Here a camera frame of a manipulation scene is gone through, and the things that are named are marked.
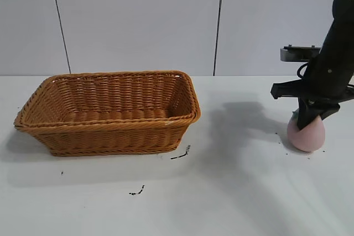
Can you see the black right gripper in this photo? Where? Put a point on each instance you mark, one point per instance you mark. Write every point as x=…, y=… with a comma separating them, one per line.
x=326, y=81

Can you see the pink peach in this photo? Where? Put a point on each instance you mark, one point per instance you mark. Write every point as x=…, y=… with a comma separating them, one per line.
x=307, y=139

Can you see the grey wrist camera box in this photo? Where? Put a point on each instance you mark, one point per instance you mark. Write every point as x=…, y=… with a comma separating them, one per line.
x=298, y=53

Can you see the brown woven wicker basket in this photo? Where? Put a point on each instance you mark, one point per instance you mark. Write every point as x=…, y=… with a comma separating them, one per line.
x=110, y=136

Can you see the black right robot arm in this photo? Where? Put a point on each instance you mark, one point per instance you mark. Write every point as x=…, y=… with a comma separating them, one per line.
x=343, y=12

